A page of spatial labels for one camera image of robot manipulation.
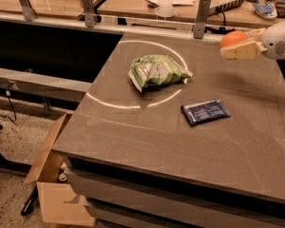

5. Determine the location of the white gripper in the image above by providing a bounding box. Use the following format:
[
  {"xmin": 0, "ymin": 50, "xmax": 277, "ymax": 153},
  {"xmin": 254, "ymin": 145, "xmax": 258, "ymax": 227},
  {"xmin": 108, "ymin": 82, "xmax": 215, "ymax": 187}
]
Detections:
[{"xmin": 220, "ymin": 22, "xmax": 285, "ymax": 60}]

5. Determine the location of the orange fruit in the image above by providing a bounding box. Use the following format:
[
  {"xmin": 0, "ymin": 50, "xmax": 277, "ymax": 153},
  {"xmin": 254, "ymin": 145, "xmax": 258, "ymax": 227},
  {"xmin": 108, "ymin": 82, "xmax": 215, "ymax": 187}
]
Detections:
[{"xmin": 220, "ymin": 30, "xmax": 247, "ymax": 48}]

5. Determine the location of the blue white item on desk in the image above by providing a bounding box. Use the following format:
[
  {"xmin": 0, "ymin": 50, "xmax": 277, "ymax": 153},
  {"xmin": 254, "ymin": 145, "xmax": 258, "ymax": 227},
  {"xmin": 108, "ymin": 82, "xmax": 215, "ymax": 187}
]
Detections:
[{"xmin": 253, "ymin": 4, "xmax": 277, "ymax": 19}]

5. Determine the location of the grey power strip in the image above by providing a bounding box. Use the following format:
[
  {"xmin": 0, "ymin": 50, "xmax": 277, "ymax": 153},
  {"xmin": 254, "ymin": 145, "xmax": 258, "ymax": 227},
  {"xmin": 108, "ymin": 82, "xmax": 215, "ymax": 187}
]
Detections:
[{"xmin": 208, "ymin": 0, "xmax": 244, "ymax": 15}]

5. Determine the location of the small black mesh cup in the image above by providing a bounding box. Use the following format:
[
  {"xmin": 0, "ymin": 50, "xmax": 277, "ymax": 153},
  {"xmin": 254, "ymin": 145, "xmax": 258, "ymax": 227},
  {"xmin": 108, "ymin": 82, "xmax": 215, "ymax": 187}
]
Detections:
[{"xmin": 275, "ymin": 2, "xmax": 285, "ymax": 18}]

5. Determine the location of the dark blue flat packet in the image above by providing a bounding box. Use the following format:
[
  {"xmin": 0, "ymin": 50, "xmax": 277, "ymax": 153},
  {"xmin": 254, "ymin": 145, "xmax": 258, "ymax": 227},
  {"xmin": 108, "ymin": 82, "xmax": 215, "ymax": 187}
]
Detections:
[{"xmin": 180, "ymin": 99, "xmax": 230, "ymax": 126}]

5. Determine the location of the white face mask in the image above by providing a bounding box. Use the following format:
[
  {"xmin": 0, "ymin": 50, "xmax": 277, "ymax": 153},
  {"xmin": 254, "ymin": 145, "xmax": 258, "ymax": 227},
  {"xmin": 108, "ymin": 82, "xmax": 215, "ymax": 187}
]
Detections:
[{"xmin": 155, "ymin": 4, "xmax": 178, "ymax": 18}]

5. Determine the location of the green crumpled snack bag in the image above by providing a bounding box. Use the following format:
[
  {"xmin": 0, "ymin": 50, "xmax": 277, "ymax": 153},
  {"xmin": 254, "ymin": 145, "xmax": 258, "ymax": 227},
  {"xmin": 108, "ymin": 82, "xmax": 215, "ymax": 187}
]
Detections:
[{"xmin": 128, "ymin": 54, "xmax": 193, "ymax": 92}]

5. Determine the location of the cardboard box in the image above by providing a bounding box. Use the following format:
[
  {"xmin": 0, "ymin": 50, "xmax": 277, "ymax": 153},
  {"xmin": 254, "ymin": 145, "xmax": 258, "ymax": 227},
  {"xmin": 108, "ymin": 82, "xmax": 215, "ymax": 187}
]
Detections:
[{"xmin": 24, "ymin": 114, "xmax": 95, "ymax": 228}]

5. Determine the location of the black power cable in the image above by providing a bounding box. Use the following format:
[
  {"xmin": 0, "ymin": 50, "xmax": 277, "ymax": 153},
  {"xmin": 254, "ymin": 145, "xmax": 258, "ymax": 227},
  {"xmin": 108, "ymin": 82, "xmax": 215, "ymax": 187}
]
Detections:
[{"xmin": 204, "ymin": 7, "xmax": 238, "ymax": 36}]

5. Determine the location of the right metal bracket post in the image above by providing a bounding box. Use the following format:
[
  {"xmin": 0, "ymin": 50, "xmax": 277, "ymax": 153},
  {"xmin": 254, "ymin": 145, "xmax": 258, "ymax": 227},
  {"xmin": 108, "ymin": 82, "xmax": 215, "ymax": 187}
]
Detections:
[{"xmin": 193, "ymin": 0, "xmax": 211, "ymax": 39}]

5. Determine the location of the metal bracket post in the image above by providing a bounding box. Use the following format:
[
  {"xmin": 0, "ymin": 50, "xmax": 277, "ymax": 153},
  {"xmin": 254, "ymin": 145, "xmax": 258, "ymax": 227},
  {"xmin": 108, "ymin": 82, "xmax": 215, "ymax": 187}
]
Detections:
[
  {"xmin": 193, "ymin": 0, "xmax": 211, "ymax": 39},
  {"xmin": 82, "ymin": 0, "xmax": 95, "ymax": 28},
  {"xmin": 19, "ymin": 0, "xmax": 37, "ymax": 21}
]

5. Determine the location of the middle metal bracket post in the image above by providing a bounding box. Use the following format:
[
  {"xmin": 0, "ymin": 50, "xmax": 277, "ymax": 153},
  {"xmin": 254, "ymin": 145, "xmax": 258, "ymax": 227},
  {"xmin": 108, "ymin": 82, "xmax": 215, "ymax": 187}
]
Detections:
[{"xmin": 82, "ymin": 0, "xmax": 95, "ymax": 28}]

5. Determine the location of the left metal bracket post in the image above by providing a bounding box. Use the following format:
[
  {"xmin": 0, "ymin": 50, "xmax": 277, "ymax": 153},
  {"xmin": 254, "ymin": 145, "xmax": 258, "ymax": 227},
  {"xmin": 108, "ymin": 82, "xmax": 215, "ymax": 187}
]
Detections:
[{"xmin": 19, "ymin": 0, "xmax": 37, "ymax": 21}]

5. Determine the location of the black cable on floor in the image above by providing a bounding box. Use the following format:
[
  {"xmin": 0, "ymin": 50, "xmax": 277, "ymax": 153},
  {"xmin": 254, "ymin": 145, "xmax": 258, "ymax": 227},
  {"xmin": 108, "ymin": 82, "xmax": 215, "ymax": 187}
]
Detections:
[{"xmin": 0, "ymin": 89, "xmax": 19, "ymax": 125}]

